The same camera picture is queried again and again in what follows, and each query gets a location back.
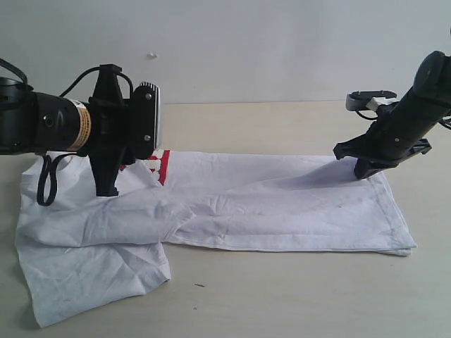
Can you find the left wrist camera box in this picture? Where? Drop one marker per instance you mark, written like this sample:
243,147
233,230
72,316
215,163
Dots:
145,120

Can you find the white t-shirt red lettering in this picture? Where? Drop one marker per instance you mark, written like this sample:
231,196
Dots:
85,251

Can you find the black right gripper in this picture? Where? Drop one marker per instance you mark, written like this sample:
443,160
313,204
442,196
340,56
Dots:
398,134

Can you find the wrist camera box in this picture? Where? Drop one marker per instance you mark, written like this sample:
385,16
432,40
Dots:
369,100
145,120

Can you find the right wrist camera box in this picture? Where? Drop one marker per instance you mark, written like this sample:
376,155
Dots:
369,100

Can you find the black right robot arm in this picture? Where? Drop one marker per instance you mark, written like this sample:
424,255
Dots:
431,83

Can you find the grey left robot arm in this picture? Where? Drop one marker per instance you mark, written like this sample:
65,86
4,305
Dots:
55,127

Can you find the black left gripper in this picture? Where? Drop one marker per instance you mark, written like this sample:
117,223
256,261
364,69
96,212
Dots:
107,107

